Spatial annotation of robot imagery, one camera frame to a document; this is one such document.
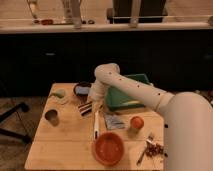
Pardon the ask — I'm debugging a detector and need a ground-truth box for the clear plastic bag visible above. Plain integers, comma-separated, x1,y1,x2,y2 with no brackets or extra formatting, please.
104,113,125,130

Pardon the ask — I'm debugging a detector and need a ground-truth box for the orange fruit on cup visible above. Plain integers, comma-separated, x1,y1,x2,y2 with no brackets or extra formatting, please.
130,116,144,133

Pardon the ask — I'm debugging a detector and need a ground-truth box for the white handled brush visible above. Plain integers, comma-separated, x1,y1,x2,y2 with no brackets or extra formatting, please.
93,111,99,140

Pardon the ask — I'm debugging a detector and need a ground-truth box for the green plastic tray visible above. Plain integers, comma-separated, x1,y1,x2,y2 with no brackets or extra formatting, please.
105,73,150,111

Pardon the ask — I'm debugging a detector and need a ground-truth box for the black office chair base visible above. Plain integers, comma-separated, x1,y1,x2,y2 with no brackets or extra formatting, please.
0,102,32,144

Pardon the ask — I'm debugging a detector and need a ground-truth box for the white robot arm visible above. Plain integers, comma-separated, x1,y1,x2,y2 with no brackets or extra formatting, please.
89,63,213,171

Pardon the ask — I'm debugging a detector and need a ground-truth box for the red grapes bunch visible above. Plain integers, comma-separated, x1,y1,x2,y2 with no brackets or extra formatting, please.
146,143,164,157

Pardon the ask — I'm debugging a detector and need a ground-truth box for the dark bowl with blue sponge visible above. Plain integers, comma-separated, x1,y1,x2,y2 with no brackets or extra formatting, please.
73,82,91,99

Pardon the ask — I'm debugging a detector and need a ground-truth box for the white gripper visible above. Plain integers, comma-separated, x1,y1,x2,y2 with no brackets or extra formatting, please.
89,80,108,113

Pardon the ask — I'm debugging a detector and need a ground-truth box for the metal cup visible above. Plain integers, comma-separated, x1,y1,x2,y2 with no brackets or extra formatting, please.
45,109,59,126

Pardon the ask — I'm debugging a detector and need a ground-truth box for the black white striped eraser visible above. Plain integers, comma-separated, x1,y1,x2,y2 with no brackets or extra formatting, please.
78,102,92,116

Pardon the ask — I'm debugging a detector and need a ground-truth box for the orange bowl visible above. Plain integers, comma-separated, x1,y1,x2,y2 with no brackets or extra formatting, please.
92,132,124,166

